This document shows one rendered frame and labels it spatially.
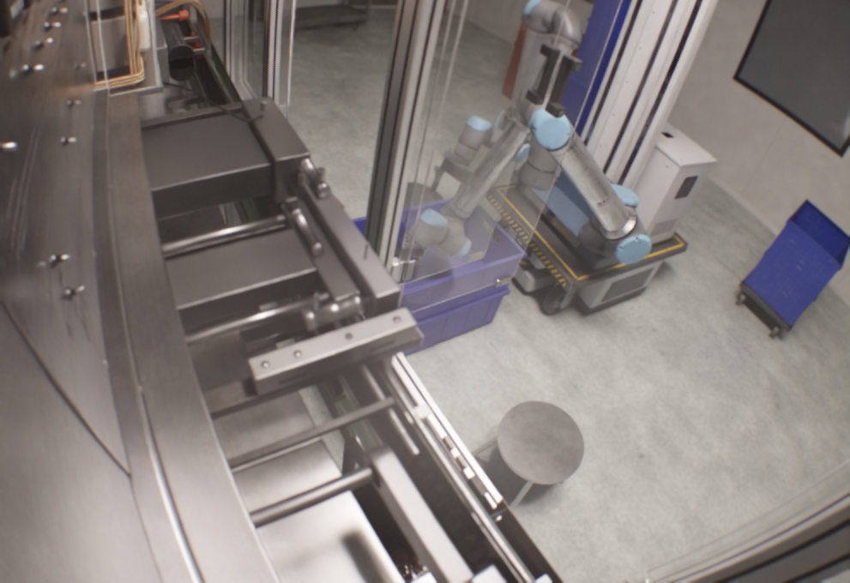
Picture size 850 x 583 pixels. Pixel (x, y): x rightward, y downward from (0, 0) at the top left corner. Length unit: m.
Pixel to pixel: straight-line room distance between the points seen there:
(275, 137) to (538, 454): 1.18
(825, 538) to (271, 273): 0.79
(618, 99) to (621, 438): 1.43
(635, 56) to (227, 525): 2.06
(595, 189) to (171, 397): 1.43
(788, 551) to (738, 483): 1.75
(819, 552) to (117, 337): 0.77
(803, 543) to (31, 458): 0.65
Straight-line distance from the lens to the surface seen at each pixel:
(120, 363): 0.50
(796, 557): 0.63
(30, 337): 0.29
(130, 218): 0.69
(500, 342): 2.09
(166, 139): 1.03
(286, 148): 0.92
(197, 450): 0.46
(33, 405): 0.27
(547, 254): 2.08
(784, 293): 3.05
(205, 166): 0.92
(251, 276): 0.72
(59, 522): 0.26
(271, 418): 0.83
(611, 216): 1.73
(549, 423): 1.63
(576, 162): 1.56
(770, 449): 2.62
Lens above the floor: 1.56
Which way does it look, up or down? 43 degrees down
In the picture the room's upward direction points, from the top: 14 degrees clockwise
